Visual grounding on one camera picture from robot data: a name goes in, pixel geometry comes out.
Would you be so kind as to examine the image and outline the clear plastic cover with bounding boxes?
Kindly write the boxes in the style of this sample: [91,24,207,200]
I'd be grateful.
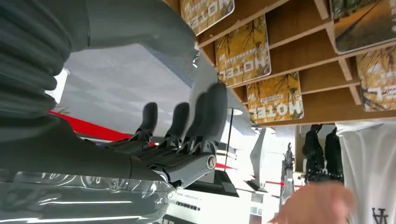
[0,171,177,224]

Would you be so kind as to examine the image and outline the person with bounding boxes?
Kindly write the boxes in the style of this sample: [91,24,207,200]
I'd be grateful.
[335,120,396,224]

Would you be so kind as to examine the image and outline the autumn forest path card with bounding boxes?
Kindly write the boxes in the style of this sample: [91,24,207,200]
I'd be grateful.
[329,0,396,55]

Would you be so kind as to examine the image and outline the wooden card rack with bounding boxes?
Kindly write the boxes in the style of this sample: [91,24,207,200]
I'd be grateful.
[164,0,396,127]

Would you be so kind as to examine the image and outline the white box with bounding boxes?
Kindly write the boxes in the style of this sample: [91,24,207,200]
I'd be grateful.
[45,68,71,105]

